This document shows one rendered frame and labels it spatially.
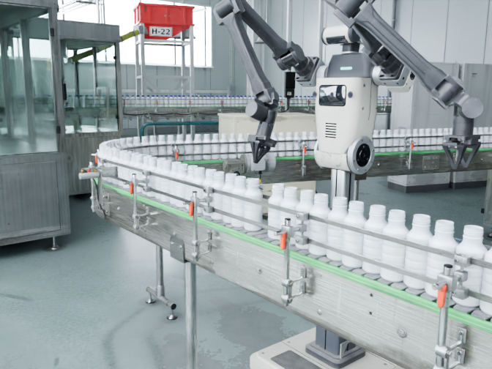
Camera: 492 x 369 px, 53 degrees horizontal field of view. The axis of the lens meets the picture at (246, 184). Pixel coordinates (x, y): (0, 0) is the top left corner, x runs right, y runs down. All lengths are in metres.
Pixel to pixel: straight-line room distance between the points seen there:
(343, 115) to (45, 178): 3.19
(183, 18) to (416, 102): 3.87
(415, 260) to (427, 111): 6.53
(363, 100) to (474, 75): 6.23
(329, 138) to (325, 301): 0.90
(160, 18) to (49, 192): 4.38
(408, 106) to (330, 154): 5.49
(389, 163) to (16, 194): 3.08
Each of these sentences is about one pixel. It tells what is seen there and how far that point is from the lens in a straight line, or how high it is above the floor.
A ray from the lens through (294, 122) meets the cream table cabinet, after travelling 5.94.
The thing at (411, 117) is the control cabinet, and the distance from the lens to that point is 7.47.
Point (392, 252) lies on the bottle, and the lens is 1.19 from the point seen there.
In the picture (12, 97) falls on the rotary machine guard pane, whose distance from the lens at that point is 4.56.
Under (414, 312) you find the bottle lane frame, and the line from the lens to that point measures 1.17.
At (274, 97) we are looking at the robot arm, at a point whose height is 1.42.
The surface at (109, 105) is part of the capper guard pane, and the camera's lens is 6.90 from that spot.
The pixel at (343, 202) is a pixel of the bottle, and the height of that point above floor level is 1.16.
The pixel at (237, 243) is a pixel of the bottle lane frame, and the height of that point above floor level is 0.96.
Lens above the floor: 1.43
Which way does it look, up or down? 11 degrees down
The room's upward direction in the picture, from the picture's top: straight up
